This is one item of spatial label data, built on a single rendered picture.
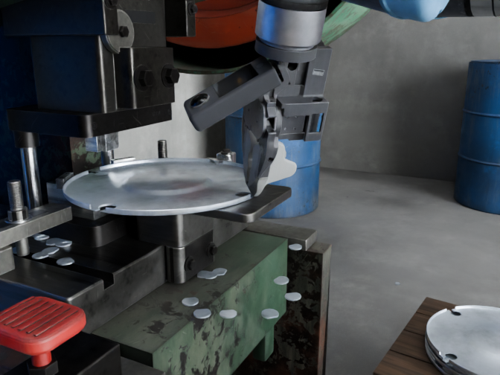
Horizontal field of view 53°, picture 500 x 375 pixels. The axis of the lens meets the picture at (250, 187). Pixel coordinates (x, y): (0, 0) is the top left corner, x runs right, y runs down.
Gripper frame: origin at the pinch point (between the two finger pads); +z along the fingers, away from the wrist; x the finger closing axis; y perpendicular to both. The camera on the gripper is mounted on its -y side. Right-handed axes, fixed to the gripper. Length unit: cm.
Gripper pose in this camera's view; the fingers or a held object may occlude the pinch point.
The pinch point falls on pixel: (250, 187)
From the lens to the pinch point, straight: 67.8
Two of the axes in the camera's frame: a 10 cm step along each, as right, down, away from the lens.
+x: -3.3, -5.6, 7.6
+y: 9.4, -0.9, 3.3
